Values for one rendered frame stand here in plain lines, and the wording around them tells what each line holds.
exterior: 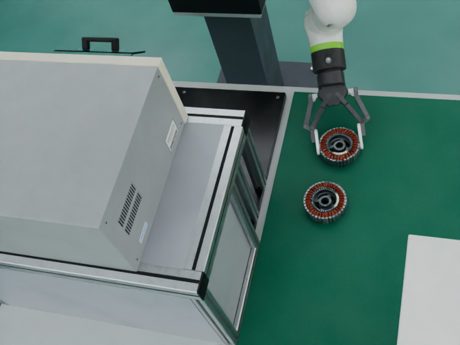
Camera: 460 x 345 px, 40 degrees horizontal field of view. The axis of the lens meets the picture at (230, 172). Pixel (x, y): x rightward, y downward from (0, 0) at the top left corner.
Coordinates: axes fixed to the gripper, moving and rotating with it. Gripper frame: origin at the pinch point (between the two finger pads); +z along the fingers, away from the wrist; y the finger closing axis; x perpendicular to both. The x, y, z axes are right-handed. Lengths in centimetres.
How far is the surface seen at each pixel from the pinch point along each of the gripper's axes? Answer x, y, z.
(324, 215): -11.9, -6.0, 18.4
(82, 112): -57, -49, -10
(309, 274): -16.2, -11.6, 32.4
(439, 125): 3.6, 27.6, -2.0
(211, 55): 124, -55, -60
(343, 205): -10.5, -0.8, 16.2
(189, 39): 130, -67, -71
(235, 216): -31.0, -25.8, 15.4
